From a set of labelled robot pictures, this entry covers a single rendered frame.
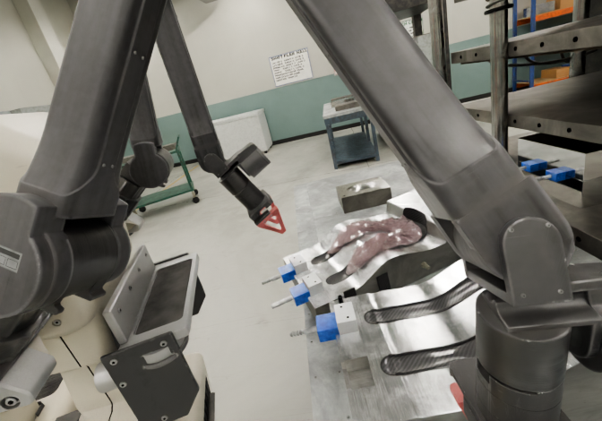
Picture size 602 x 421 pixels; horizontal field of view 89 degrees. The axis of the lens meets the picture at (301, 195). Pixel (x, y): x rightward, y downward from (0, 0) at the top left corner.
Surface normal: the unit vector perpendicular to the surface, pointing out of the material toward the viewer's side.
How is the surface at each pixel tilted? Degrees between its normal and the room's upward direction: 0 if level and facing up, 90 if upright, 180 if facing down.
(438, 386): 3
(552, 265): 68
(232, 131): 90
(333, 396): 0
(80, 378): 90
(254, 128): 90
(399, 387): 0
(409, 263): 90
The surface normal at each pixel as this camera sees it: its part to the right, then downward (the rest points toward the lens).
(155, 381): 0.25, 0.29
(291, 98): -0.07, 0.36
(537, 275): -0.14, -0.01
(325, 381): -0.23, -0.91
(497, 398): -0.80, 0.36
